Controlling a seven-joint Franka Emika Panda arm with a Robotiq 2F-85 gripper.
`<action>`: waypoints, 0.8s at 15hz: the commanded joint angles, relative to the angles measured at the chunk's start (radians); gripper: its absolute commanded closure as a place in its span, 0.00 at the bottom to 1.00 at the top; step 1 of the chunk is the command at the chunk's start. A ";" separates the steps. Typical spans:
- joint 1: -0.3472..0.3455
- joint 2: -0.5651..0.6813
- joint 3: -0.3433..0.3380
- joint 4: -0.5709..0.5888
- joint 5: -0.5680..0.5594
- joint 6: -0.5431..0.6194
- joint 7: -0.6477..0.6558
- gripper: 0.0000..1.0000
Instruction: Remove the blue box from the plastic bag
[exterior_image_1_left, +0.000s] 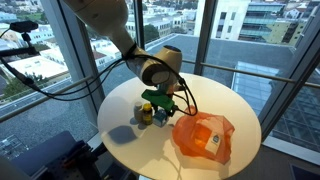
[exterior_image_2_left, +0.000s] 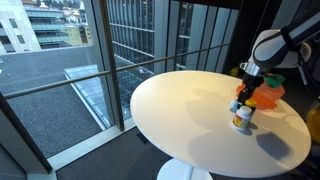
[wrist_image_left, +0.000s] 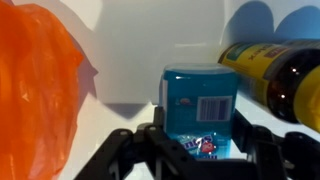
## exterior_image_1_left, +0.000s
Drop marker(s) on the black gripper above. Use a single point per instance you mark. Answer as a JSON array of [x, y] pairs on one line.
[[165, 89]]

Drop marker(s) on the dark window mullion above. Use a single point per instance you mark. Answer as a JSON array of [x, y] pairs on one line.
[[290, 86], [205, 36]]

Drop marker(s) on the black camera on stand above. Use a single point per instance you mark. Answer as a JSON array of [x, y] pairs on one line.
[[23, 26]]

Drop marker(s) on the white card box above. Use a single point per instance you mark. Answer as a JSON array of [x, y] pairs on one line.
[[214, 140]]

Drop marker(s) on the dark bottle yellow cap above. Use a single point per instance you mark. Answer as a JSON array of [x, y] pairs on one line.
[[147, 115]]

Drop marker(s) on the dark equipment cart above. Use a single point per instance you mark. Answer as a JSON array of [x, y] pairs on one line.
[[56, 156]]

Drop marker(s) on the grey window railing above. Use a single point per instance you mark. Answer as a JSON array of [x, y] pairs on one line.
[[20, 109], [253, 74]]

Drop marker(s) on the blue mint box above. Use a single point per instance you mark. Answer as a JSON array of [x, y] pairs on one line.
[[160, 118]]

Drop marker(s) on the orange plastic bag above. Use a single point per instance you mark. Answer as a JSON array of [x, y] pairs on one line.
[[190, 140]]

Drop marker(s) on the white pill bottle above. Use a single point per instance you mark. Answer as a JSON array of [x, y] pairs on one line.
[[138, 111]]

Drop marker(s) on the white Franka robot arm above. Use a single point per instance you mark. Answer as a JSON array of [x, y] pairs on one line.
[[106, 16]]

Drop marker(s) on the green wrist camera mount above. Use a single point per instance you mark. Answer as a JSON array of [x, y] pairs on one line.
[[158, 98]]

